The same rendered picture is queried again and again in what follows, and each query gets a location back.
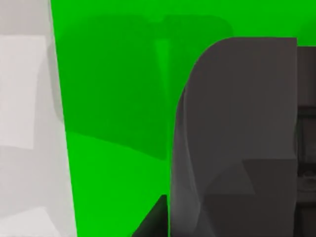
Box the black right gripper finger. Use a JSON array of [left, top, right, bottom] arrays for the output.
[[131, 194, 170, 237]]

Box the green mat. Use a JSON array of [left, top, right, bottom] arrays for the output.
[[50, 0, 316, 237]]

